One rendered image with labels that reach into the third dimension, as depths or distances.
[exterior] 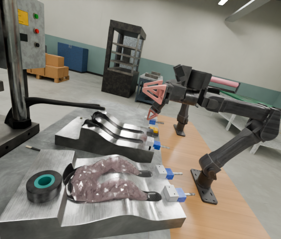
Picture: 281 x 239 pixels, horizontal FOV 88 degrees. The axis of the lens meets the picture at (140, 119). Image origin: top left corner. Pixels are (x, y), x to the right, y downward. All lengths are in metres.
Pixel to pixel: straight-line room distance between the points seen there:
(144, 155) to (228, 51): 7.25
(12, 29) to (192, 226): 1.09
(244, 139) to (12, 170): 0.92
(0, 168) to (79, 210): 0.40
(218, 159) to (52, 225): 0.62
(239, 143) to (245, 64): 7.40
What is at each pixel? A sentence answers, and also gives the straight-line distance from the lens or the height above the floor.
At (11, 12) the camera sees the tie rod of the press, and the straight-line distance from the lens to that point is 0.95.
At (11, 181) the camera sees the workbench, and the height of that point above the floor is 0.80.
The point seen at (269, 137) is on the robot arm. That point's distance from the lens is 0.74.
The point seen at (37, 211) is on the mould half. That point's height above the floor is 0.91.
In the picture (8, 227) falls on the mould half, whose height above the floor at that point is 0.89.
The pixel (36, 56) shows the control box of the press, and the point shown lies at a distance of 1.27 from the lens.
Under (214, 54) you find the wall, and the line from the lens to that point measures 7.58.
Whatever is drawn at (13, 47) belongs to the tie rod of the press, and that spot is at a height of 1.21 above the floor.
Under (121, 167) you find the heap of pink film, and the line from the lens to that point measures 0.58.
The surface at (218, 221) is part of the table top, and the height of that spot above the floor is 0.80.
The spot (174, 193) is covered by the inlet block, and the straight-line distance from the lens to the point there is 0.61.
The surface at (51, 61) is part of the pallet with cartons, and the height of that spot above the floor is 0.57.
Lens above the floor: 1.30
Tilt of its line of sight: 22 degrees down
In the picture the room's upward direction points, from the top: 14 degrees clockwise
